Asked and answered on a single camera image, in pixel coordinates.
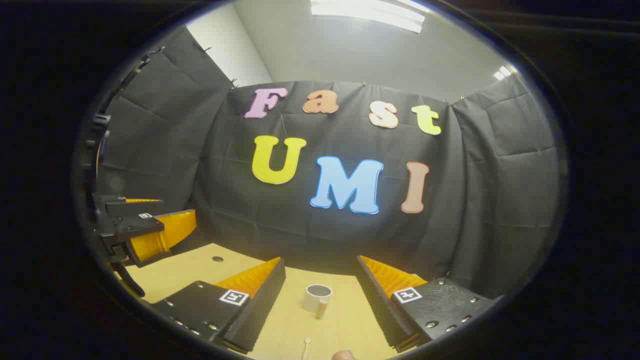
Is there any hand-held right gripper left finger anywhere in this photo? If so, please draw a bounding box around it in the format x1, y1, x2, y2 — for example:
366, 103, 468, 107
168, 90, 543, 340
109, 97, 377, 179
149, 257, 287, 355

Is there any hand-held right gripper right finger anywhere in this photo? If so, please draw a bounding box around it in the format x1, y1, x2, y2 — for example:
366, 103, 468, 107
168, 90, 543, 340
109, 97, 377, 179
355, 255, 497, 353

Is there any white cup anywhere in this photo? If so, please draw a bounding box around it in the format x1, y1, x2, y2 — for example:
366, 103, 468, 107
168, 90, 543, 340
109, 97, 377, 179
303, 284, 333, 313

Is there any wooden desktop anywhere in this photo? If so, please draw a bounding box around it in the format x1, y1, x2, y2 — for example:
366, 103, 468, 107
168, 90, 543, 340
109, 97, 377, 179
114, 243, 436, 360

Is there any black backdrop cloth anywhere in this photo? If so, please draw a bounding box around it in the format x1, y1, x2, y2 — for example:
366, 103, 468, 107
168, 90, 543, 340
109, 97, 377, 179
95, 27, 561, 301

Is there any long ceiling light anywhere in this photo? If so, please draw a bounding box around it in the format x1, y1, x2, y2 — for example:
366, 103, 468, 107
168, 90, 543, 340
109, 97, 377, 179
310, 0, 426, 34

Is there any black cable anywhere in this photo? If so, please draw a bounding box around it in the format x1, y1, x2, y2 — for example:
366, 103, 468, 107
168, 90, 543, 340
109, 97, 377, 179
114, 260, 147, 299

